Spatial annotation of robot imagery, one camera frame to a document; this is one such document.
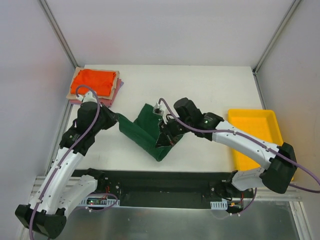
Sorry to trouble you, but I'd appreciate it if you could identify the dark green t shirt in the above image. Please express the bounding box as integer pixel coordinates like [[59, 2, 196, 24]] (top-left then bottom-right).
[[118, 103, 173, 162]]

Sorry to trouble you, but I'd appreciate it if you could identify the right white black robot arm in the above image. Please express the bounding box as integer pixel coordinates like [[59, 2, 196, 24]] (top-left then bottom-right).
[[155, 112, 297, 198]]

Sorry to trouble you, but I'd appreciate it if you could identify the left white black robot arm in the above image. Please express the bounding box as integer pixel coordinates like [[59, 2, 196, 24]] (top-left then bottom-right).
[[15, 106, 119, 240]]

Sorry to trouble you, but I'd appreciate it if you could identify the folded pink t shirt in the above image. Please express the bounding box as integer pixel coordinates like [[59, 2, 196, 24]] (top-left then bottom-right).
[[69, 78, 122, 108]]

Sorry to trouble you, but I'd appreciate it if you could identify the folded orange t shirt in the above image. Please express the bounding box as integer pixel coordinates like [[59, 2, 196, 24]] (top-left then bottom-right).
[[70, 69, 117, 99]]

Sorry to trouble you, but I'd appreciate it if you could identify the folded beige t shirt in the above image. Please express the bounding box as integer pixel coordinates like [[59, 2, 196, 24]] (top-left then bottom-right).
[[65, 66, 121, 101]]

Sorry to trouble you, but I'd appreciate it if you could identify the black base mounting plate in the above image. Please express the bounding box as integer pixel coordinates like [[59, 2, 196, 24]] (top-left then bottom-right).
[[72, 168, 254, 209]]

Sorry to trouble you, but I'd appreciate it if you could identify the yellow plastic tray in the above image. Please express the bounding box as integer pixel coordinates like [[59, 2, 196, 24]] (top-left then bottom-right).
[[227, 109, 284, 171]]

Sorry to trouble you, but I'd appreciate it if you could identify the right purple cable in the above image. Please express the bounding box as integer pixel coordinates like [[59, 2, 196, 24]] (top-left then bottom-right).
[[157, 97, 320, 217]]

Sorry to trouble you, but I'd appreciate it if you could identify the purple cable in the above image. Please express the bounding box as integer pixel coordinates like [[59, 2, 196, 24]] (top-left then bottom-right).
[[28, 85, 119, 240], [157, 97, 320, 217]]

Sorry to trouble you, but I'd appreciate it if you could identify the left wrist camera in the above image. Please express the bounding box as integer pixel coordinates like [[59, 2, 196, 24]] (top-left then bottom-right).
[[75, 91, 99, 134]]

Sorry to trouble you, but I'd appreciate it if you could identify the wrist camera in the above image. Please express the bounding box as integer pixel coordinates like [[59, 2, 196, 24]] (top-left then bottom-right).
[[152, 97, 203, 126], [75, 91, 99, 134]]

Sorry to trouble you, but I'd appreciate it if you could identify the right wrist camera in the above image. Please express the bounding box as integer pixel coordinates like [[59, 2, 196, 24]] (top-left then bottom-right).
[[152, 97, 203, 126]]

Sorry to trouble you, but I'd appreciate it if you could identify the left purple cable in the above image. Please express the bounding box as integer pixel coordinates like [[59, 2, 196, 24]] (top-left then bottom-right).
[[28, 85, 119, 240]]

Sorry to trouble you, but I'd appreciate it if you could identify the left white cable duct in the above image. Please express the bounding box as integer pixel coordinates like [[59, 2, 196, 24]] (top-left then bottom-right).
[[78, 196, 120, 208]]

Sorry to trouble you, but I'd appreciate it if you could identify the white cable duct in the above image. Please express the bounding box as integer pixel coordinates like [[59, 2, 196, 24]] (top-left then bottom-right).
[[78, 196, 120, 208], [210, 201, 228, 210]]

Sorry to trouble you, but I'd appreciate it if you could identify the right white cable duct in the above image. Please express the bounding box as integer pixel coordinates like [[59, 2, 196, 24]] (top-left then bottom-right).
[[210, 201, 228, 210]]

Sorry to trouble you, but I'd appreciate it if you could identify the aluminium front rail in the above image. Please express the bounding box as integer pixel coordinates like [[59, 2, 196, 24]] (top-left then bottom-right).
[[30, 176, 302, 202]]

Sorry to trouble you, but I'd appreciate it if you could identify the left aluminium frame post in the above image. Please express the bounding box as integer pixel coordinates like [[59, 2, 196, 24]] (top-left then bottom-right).
[[37, 0, 79, 68]]

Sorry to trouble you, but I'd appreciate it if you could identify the aluminium frame post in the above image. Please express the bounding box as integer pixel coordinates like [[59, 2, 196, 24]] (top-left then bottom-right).
[[252, 0, 303, 76], [37, 0, 79, 68]]

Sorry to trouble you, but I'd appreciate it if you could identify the right aluminium frame post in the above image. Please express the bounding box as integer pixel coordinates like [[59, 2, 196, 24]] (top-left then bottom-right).
[[252, 0, 303, 76]]

